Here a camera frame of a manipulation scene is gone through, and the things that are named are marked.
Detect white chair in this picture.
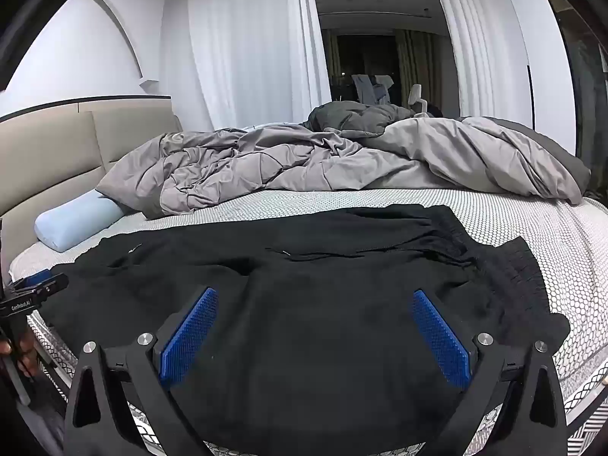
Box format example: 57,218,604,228
407,84,427,112

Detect person's left hand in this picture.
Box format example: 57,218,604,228
0,327,43,378

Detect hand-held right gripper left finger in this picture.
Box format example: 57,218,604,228
63,286,220,456

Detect light blue pillow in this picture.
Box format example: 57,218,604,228
34,189,125,253

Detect bed with honeycomb sheet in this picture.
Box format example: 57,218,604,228
9,185,608,456

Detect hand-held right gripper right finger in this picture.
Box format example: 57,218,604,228
411,289,568,456

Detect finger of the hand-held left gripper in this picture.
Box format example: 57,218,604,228
7,268,70,307

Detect black pants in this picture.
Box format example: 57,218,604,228
40,204,571,454

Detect dark grey pillow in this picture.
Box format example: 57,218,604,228
304,101,416,138

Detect chair with draped clothes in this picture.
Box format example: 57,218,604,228
351,73,395,105

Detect grey duvet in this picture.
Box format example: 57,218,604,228
95,116,592,222

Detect beige padded headboard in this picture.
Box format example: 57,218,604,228
0,96,184,248

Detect white curtain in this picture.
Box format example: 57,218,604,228
427,0,530,119
187,0,333,131

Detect beige curtain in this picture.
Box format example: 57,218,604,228
394,28,447,105

